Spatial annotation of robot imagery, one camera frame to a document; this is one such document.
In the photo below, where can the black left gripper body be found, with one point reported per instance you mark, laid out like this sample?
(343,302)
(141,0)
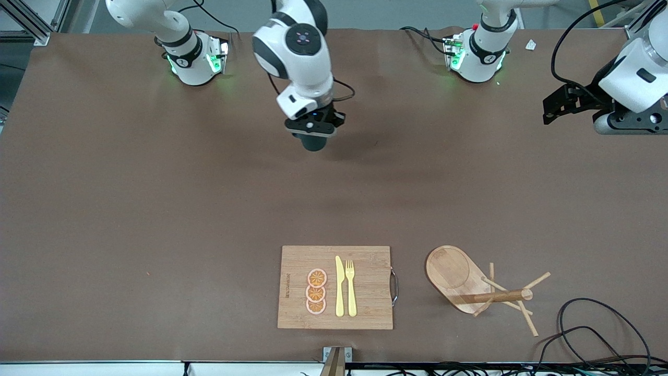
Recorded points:
(593,92)

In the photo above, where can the dark green cup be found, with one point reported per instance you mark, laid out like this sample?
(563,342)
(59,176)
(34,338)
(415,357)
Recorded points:
(314,145)

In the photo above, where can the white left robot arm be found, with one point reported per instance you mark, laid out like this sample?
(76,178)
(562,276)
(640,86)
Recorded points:
(631,78)

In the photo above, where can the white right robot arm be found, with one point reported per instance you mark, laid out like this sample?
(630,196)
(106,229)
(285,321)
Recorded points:
(297,52)

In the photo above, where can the wooden cup rack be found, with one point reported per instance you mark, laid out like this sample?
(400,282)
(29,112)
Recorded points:
(449,269)

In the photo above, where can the small white paper scrap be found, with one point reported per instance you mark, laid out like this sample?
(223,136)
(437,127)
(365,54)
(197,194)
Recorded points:
(531,45)

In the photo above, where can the orange slice toy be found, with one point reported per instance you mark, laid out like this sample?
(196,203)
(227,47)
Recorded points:
(317,278)

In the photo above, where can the yellow plastic knife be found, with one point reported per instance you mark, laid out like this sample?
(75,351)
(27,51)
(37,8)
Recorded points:
(340,292)

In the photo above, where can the bamboo cutting board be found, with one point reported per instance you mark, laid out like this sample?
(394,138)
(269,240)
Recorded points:
(365,292)

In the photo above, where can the yellow plastic fork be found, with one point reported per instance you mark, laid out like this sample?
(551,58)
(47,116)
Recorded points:
(351,297)

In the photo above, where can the brown angled bar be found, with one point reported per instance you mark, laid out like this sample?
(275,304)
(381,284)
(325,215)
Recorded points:
(334,365)

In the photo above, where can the aluminium frame profile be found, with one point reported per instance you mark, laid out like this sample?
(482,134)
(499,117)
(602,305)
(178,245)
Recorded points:
(634,31)
(31,26)

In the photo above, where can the grey metal bracket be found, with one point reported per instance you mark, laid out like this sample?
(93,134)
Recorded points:
(348,354)

